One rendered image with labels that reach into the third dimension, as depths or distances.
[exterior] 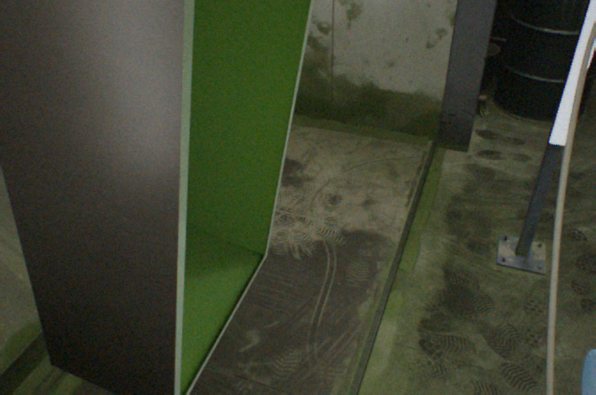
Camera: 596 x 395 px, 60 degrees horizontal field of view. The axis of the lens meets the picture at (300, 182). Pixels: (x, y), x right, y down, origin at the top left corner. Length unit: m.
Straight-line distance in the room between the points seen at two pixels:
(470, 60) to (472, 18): 0.22
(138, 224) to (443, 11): 2.23
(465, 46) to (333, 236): 1.22
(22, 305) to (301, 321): 1.01
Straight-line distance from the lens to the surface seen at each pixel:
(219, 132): 1.51
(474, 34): 2.88
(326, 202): 2.62
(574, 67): 2.04
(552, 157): 2.22
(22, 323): 2.12
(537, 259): 2.54
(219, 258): 1.71
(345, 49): 3.04
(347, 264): 2.29
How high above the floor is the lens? 1.66
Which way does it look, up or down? 36 degrees down
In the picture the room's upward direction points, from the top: 2 degrees counter-clockwise
